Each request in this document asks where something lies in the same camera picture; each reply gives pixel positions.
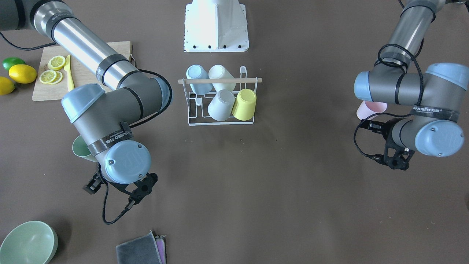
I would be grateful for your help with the cream cup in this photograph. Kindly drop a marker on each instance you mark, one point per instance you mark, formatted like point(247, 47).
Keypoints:
point(219, 72)

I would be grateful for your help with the green bowl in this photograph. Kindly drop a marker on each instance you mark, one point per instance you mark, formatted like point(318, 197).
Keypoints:
point(33, 242)

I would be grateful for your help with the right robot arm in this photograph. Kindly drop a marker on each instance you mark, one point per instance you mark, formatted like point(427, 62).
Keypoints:
point(103, 112)

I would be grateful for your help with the pink cup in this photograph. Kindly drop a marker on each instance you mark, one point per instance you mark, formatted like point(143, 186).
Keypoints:
point(368, 108)

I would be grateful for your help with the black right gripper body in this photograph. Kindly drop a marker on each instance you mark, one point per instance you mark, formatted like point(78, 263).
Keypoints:
point(92, 184)

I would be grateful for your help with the yellow plastic knife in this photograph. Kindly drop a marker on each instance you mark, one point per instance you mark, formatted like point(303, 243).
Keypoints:
point(67, 68)

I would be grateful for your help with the lemon slice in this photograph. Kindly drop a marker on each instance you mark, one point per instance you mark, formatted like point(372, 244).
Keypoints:
point(58, 78)
point(56, 63)
point(48, 76)

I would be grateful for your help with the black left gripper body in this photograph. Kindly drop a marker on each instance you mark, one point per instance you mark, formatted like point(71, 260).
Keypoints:
point(377, 127)

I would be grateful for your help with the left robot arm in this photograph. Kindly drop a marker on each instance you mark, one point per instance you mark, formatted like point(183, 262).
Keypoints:
point(435, 96)

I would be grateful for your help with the yellow lemon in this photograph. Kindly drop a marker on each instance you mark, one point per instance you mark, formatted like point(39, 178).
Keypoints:
point(23, 74)
point(6, 86)

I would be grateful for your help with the green cup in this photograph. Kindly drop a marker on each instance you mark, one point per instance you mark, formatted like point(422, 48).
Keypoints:
point(80, 149)

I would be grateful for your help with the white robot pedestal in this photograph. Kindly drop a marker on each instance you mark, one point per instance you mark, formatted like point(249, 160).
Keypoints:
point(215, 26)

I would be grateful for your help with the green lime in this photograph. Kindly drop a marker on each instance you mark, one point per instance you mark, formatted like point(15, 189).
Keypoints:
point(9, 62)

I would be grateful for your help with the pink cloth under grey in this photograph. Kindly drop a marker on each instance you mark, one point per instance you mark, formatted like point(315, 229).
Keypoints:
point(161, 246)

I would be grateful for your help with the yellow cup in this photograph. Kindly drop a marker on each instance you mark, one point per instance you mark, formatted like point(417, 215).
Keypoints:
point(245, 104)

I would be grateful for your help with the light blue cup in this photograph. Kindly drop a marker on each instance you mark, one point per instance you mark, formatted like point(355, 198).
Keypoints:
point(197, 72)

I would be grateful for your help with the bamboo cutting board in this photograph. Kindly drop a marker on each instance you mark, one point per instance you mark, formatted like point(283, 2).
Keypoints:
point(80, 74)

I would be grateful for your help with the grey folded cloth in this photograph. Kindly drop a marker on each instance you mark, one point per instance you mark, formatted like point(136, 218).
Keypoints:
point(142, 250)

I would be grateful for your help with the grey cup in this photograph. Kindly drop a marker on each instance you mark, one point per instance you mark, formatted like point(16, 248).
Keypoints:
point(220, 107)

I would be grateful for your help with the white wire cup rack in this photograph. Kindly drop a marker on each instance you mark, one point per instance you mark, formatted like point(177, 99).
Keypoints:
point(198, 104)

